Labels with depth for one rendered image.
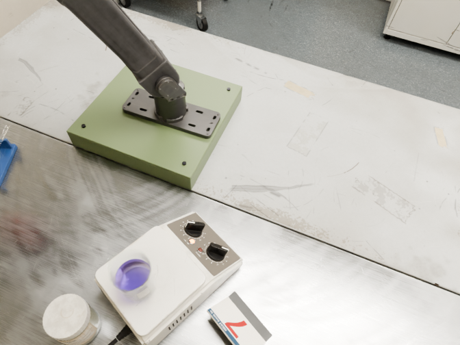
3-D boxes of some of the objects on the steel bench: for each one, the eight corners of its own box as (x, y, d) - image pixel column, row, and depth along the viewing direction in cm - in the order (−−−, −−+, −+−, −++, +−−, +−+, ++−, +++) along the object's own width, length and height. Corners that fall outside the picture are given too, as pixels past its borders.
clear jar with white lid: (57, 318, 55) (36, 306, 48) (94, 299, 57) (80, 285, 50) (68, 356, 52) (48, 348, 46) (107, 334, 54) (93, 324, 48)
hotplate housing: (194, 215, 66) (193, 194, 60) (243, 265, 61) (248, 248, 55) (90, 298, 57) (74, 284, 50) (138, 365, 52) (128, 359, 45)
